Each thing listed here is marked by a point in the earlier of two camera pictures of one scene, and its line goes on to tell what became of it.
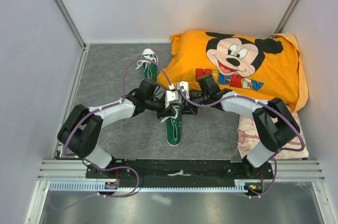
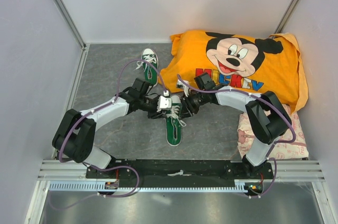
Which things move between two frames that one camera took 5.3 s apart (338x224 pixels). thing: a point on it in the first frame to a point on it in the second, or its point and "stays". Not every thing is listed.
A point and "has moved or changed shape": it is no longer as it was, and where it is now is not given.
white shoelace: [171, 118] has moved or changed shape
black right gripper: [186, 110] stays
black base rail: [179, 170] stays
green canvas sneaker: [174, 130] stays
